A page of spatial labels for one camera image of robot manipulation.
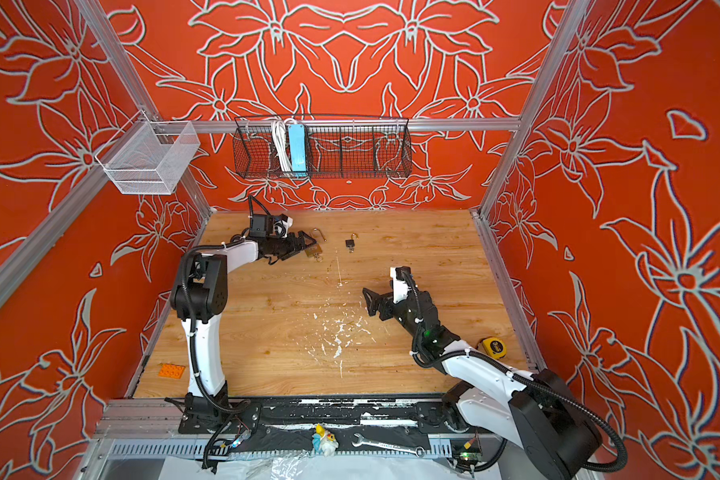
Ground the brass padlock with steel shackle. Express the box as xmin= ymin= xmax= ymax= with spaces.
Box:
xmin=305 ymin=228 xmax=326 ymax=262

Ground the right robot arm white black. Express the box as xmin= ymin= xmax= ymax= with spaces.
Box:
xmin=362 ymin=266 xmax=628 ymax=479

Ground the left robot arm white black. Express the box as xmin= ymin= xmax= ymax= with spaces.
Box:
xmin=169 ymin=196 xmax=317 ymax=423

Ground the yellow tape measure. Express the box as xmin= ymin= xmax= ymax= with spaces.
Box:
xmin=478 ymin=337 xmax=507 ymax=360

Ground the silver wrench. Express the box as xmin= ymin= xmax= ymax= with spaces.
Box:
xmin=352 ymin=433 xmax=426 ymax=458

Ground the small toy figure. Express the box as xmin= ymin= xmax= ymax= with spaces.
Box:
xmin=312 ymin=424 xmax=339 ymax=456

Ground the clear plastic bin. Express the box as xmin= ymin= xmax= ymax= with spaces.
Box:
xmin=96 ymin=120 xmax=200 ymax=195

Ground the orange flat piece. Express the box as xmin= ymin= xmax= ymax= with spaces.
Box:
xmin=157 ymin=363 xmax=186 ymax=380

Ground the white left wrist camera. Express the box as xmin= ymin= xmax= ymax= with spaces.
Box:
xmin=266 ymin=214 xmax=293 ymax=238

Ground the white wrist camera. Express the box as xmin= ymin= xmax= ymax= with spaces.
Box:
xmin=390 ymin=266 xmax=411 ymax=304
xmin=266 ymin=214 xmax=293 ymax=238

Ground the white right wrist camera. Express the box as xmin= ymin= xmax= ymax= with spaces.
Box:
xmin=390 ymin=266 xmax=411 ymax=304

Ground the black wire basket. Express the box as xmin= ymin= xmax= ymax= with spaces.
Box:
xmin=232 ymin=115 xmax=413 ymax=180

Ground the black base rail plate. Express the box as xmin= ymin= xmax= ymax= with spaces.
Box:
xmin=163 ymin=393 xmax=490 ymax=437

